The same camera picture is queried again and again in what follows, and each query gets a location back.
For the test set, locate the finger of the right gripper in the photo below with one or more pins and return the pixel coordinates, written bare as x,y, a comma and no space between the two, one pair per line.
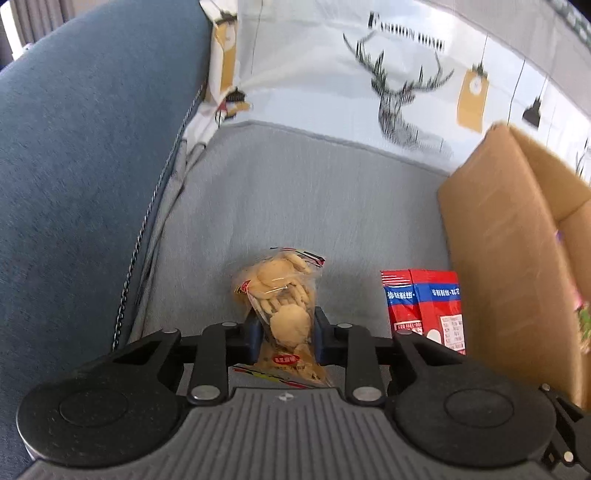
568,453

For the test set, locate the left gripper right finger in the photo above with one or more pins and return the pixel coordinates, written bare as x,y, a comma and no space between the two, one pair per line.
445,404

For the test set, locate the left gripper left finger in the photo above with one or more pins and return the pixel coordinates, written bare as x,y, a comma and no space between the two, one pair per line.
127,404

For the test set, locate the red wafer packet with window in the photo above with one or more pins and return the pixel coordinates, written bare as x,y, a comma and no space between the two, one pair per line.
426,302

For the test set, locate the purple Alpenliebe candy bar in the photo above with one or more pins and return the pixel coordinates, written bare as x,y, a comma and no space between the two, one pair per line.
582,310

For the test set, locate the clear bag of biscuits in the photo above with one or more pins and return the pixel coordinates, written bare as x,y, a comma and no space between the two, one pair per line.
281,290

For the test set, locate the brown cardboard box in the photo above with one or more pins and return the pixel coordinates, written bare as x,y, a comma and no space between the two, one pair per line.
517,220

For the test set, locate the blue sofa armrest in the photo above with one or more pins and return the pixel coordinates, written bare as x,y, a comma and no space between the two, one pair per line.
89,116

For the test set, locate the deer print sofa cover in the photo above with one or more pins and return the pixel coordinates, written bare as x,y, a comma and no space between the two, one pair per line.
330,125

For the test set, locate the grey curtain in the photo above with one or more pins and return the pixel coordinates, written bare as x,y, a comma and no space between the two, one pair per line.
24,22

